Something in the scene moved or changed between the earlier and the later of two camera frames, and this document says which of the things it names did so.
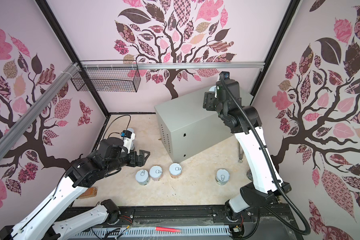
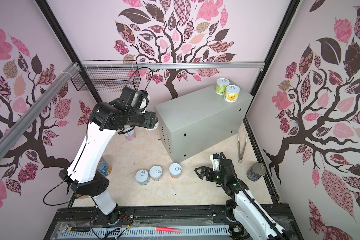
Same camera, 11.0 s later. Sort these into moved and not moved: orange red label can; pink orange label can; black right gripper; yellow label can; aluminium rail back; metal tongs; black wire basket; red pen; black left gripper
Moved: yellow label can; black right gripper; black left gripper
Not moved: black wire basket; aluminium rail back; orange red label can; red pen; pink orange label can; metal tongs
